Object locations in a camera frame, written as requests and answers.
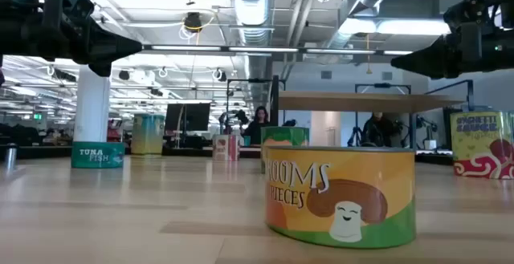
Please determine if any black monitor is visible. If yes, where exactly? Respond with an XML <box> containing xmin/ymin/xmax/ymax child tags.
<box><xmin>164</xmin><ymin>103</ymin><xmax>212</xmax><ymax>132</ymax></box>

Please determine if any person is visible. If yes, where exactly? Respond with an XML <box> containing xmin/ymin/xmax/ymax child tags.
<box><xmin>243</xmin><ymin>105</ymin><xmax>274</xmax><ymax>147</ymax></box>
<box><xmin>360</xmin><ymin>112</ymin><xmax>402</xmax><ymax>148</ymax></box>

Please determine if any red white tomato can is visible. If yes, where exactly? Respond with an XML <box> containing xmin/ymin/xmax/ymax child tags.
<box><xmin>212</xmin><ymin>134</ymin><xmax>241</xmax><ymax>162</ymax></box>

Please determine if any tall teal and yellow can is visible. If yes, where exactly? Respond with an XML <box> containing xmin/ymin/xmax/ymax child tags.
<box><xmin>131</xmin><ymin>113</ymin><xmax>166</xmax><ymax>156</ymax></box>

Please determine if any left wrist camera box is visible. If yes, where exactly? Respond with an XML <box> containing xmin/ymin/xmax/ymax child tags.
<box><xmin>54</xmin><ymin>0</ymin><xmax>96</xmax><ymax>24</ymax></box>

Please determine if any silver metal cylinder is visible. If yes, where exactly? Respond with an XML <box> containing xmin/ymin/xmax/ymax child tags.
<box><xmin>3</xmin><ymin>143</ymin><xmax>18</xmax><ymax>172</ymax></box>

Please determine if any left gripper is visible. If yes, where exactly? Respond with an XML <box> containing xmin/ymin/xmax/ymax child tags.
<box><xmin>39</xmin><ymin>13</ymin><xmax>144</xmax><ymax>78</ymax></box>

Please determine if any orange mushrooms pieces can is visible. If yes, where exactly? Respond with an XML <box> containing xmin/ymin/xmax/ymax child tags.
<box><xmin>264</xmin><ymin>146</ymin><xmax>418</xmax><ymax>250</ymax></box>

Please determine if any black shelf support post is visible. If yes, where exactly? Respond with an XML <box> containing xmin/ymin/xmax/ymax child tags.
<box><xmin>271</xmin><ymin>75</ymin><xmax>280</xmax><ymax>128</ymax></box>

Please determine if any black background rig frame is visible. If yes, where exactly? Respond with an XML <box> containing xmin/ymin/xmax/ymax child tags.
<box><xmin>226</xmin><ymin>78</ymin><xmax>287</xmax><ymax>136</ymax></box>
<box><xmin>354</xmin><ymin>82</ymin><xmax>413</xmax><ymax>148</ymax></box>
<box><xmin>424</xmin><ymin>79</ymin><xmax>475</xmax><ymax>112</ymax></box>

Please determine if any green and orange can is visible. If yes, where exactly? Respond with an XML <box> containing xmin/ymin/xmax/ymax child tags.
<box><xmin>260</xmin><ymin>126</ymin><xmax>310</xmax><ymax>175</ymax></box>

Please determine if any white building column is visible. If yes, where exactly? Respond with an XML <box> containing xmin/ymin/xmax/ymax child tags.
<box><xmin>72</xmin><ymin>65</ymin><xmax>112</xmax><ymax>144</ymax></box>

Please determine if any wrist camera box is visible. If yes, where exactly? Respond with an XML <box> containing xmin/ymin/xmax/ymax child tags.
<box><xmin>443</xmin><ymin>0</ymin><xmax>489</xmax><ymax>30</ymax></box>
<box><xmin>54</xmin><ymin>0</ymin><xmax>96</xmax><ymax>24</ymax></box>

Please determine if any grey shelf support leg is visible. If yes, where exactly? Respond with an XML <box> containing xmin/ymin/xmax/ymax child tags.
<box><xmin>409</xmin><ymin>112</ymin><xmax>418</xmax><ymax>151</ymax></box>

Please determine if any short teal tuna fish can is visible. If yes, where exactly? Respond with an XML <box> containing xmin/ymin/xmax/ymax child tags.
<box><xmin>71</xmin><ymin>140</ymin><xmax>125</xmax><ymax>169</ymax></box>

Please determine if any red storage shelving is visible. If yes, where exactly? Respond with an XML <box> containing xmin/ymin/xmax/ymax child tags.
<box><xmin>106</xmin><ymin>119</ymin><xmax>124</xmax><ymax>143</ymax></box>

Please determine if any yellow red spaghetti sauce can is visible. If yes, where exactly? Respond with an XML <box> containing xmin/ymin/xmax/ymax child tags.
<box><xmin>449</xmin><ymin>110</ymin><xmax>514</xmax><ymax>181</ymax></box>

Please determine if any wooden shelf board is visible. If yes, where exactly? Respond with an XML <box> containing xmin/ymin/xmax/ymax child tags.
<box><xmin>278</xmin><ymin>91</ymin><xmax>467</xmax><ymax>115</ymax></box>

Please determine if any long ceiling light bar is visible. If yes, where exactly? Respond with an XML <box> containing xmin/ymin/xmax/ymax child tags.
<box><xmin>142</xmin><ymin>44</ymin><xmax>414</xmax><ymax>56</ymax></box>

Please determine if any black aluminium table frame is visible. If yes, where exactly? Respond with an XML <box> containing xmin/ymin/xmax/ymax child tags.
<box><xmin>0</xmin><ymin>144</ymin><xmax>455</xmax><ymax>165</ymax></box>

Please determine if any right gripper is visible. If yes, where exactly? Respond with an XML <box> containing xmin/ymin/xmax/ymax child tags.
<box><xmin>390</xmin><ymin>14</ymin><xmax>514</xmax><ymax>81</ymax></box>

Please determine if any black ceiling camera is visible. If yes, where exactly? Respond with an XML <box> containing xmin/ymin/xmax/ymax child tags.
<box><xmin>183</xmin><ymin>11</ymin><xmax>204</xmax><ymax>33</ymax></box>

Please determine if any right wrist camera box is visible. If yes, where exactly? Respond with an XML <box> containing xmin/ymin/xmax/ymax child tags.
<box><xmin>443</xmin><ymin>0</ymin><xmax>489</xmax><ymax>30</ymax></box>

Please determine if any round silver air duct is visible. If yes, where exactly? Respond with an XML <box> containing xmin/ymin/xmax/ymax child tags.
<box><xmin>230</xmin><ymin>0</ymin><xmax>275</xmax><ymax>48</ymax></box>

